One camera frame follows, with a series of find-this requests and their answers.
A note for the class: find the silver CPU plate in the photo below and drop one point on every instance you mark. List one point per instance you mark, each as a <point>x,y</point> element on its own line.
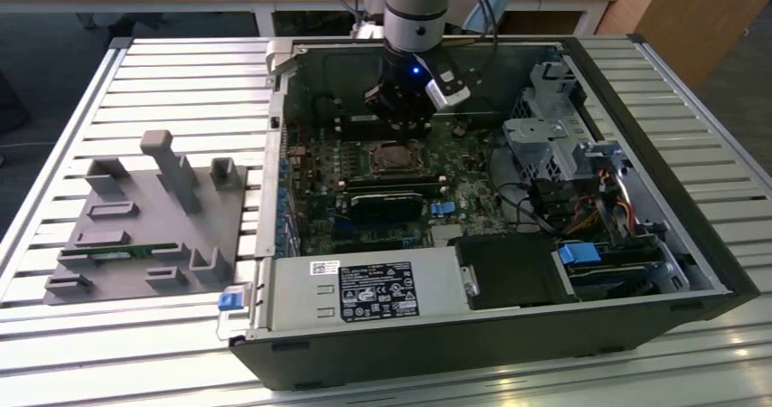
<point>397,156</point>

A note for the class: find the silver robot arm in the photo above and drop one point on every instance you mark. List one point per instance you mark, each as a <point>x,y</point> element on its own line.
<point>416,4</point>

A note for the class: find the black RAM slot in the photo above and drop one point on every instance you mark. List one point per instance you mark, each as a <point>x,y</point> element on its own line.
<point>356,133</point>
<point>356,125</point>
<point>392,181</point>
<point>392,188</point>

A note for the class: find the CPU socket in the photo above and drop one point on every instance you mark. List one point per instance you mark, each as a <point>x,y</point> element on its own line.
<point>368,173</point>

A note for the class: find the black graphics card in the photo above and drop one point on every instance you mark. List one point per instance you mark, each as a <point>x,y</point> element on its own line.
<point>385,208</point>

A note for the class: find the perforated metal drive cage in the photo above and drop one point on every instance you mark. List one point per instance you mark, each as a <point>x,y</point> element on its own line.
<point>536,131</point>

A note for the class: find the green motherboard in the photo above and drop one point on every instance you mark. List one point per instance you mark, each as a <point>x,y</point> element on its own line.
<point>476,194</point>

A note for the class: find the light blue board connector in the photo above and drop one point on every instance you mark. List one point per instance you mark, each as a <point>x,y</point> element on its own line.
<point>441,208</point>

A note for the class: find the small silver heatsink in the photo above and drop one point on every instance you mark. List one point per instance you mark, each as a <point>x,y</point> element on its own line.
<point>447,232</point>

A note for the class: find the black plastic shroud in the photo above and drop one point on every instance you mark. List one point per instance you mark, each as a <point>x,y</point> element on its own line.
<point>512,271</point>

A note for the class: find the silver power supply unit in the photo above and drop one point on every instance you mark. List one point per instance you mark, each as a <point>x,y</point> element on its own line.
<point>301,289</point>

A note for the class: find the blue disk carrier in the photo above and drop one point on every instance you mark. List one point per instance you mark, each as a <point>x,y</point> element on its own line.
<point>579,254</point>

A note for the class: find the grey parts rack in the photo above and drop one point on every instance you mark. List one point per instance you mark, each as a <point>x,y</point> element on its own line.
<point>151,199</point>

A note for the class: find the wooden cabinet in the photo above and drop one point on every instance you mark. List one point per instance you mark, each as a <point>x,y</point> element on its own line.
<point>681,18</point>

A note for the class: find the blue case latch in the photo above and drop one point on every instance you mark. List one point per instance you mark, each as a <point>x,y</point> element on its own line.
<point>229,300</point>

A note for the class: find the green RAM stick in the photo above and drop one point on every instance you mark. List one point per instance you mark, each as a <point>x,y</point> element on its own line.
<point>135,250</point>

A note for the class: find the black open PC case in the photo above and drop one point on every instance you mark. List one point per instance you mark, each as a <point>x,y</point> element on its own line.
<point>421,362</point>

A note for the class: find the metal disk bay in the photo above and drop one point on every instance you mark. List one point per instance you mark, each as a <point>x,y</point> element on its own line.
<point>663,276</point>

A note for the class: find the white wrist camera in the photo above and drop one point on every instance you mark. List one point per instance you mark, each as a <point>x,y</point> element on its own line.
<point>449,92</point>

